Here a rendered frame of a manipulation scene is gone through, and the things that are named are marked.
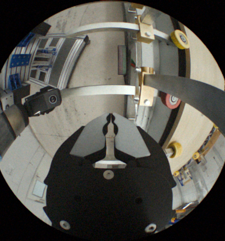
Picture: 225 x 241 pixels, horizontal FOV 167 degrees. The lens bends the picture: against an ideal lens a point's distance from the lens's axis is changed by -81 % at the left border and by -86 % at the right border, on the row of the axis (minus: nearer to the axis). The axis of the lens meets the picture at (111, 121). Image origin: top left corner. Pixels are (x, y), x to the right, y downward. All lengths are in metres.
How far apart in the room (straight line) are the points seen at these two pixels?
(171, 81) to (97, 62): 1.06
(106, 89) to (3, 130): 0.29
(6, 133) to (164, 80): 0.32
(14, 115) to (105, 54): 1.12
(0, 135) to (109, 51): 1.19
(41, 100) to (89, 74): 0.99
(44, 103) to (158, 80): 0.27
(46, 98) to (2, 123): 0.13
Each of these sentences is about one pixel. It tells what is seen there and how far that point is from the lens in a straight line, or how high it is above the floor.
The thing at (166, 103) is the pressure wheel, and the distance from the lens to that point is 0.28.
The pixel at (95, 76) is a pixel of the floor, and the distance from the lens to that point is 1.13.
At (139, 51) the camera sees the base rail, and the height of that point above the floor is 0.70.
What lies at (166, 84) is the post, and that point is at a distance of 0.16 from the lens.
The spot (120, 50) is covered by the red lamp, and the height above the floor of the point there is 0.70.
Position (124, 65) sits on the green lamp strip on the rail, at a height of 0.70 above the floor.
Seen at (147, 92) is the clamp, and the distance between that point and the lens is 0.27.
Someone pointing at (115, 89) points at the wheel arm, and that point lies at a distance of 0.25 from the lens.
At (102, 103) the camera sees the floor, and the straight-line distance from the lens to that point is 1.18.
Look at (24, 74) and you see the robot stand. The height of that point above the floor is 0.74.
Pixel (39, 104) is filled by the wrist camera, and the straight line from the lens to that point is 0.23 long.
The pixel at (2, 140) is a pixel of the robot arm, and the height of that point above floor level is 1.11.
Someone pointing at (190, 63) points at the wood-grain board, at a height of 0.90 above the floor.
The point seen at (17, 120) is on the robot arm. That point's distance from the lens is 0.21.
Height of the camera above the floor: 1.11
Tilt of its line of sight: 58 degrees down
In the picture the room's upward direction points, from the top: 179 degrees counter-clockwise
